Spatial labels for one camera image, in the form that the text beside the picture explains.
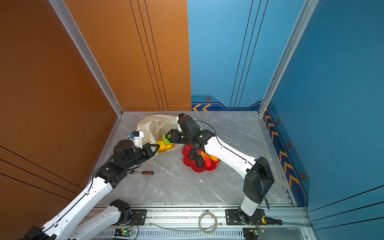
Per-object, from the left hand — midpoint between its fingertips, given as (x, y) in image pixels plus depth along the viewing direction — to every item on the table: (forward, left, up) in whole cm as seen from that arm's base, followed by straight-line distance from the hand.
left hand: (160, 144), depth 74 cm
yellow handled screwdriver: (-29, -53, -19) cm, 63 cm away
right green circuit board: (-34, -45, -23) cm, 61 cm away
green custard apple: (+1, -2, +1) cm, 3 cm away
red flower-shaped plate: (+2, -12, -21) cm, 25 cm away
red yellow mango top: (+2, -24, -18) cm, 30 cm away
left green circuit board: (-34, +17, -25) cm, 45 cm away
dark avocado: (+6, -15, -19) cm, 25 cm away
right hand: (+5, -3, +1) cm, 6 cm away
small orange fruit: (+2, -28, -18) cm, 33 cm away
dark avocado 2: (+1, -20, -19) cm, 27 cm away
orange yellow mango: (+10, 0, -18) cm, 20 cm away
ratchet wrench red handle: (-5, +13, -23) cm, 27 cm away
